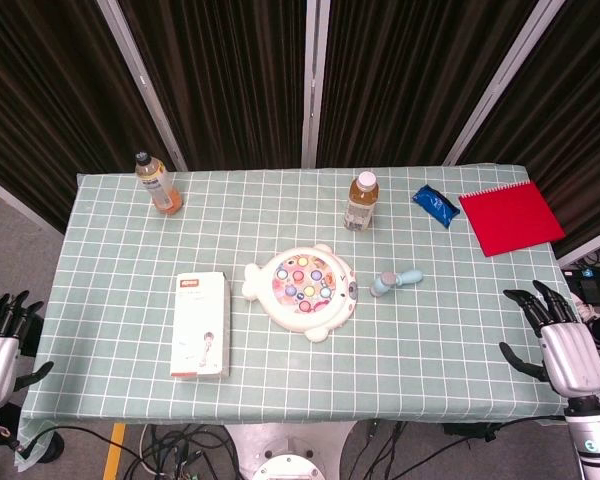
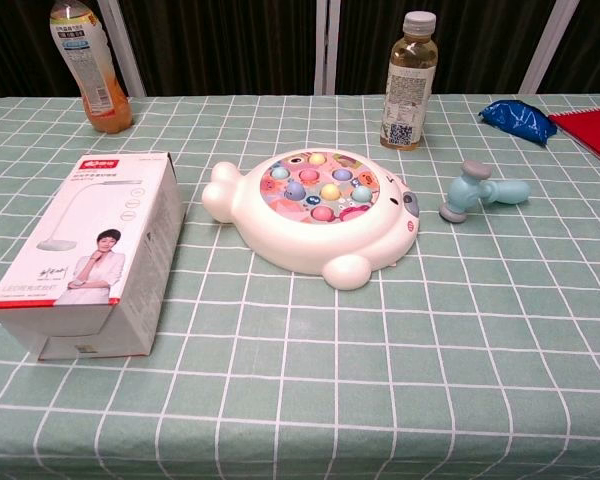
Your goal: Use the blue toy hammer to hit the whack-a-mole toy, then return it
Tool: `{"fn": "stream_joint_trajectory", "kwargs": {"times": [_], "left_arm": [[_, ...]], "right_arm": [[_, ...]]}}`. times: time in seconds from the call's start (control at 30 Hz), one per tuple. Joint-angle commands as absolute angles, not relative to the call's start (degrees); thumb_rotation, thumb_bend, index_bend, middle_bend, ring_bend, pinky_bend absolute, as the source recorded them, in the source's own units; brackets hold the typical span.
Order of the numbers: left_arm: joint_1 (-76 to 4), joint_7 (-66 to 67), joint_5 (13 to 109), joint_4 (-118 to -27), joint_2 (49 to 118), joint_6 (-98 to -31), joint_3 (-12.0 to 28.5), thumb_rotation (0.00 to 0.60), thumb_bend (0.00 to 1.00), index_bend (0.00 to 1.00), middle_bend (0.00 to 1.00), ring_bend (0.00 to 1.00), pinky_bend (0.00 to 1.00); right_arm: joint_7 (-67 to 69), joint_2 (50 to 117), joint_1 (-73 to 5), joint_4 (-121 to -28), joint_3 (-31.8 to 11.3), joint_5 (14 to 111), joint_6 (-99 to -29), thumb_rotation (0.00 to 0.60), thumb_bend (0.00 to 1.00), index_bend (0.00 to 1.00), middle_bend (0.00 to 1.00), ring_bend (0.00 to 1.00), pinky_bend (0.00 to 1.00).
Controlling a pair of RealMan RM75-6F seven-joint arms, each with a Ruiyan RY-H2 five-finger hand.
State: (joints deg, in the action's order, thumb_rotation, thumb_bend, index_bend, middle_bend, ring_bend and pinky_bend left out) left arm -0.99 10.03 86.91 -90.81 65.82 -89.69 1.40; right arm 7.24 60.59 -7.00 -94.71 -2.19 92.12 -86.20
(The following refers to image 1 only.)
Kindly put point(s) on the light blue toy hammer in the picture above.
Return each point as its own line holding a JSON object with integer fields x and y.
{"x": 382, "y": 285}

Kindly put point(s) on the blue snack packet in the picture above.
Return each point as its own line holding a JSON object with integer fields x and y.
{"x": 436, "y": 205}

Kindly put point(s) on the grey partition frame rail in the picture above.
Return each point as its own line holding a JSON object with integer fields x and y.
{"x": 20, "y": 202}
{"x": 592, "y": 249}

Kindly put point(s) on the black power strip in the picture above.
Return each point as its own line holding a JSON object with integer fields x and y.
{"x": 590, "y": 282}

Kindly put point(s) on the tea bottle white cap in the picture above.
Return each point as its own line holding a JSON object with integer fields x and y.
{"x": 361, "y": 205}

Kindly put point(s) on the orange drink bottle black cap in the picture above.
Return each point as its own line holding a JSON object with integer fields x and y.
{"x": 160, "y": 192}

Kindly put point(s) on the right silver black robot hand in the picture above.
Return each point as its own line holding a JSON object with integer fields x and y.
{"x": 572, "y": 360}

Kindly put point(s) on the white orange product box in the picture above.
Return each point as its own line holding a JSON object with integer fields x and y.
{"x": 200, "y": 325}

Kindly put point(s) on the black box under table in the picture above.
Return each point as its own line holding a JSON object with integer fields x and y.
{"x": 472, "y": 431}

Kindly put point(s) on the green checked tablecloth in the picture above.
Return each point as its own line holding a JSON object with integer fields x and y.
{"x": 130, "y": 250}

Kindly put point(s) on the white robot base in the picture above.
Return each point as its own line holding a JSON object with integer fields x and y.
{"x": 290, "y": 450}

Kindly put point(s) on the grey partition frame post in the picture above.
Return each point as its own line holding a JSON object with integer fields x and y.
{"x": 145, "y": 85}
{"x": 502, "y": 85}
{"x": 314, "y": 85}

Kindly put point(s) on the white fishing toy game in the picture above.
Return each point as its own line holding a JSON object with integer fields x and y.
{"x": 305, "y": 290}

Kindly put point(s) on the dark brown curtain panel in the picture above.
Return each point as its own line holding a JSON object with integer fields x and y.
{"x": 405, "y": 75}
{"x": 580, "y": 100}
{"x": 45, "y": 100}
{"x": 225, "y": 85}

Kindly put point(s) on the red spiral notebook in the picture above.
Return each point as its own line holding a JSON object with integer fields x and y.
{"x": 512, "y": 217}

